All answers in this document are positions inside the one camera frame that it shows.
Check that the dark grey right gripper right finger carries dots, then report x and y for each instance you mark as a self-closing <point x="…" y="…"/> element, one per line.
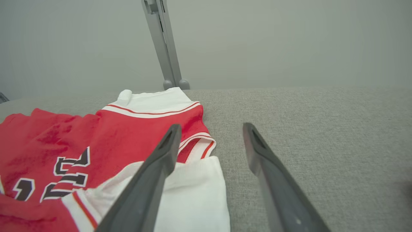
<point x="283" y="196"/>

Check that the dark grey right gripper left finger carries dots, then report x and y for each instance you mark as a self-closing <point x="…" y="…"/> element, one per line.
<point x="141" y="193"/>

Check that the red and white jersey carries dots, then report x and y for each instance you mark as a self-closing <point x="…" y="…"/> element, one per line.
<point x="122" y="135"/>

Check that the aluminium frame post, orange clip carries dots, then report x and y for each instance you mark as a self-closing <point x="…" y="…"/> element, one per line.
<point x="164" y="45"/>

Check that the grey metal frame bracket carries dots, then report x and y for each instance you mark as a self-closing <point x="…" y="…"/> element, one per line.
<point x="3" y="97"/>

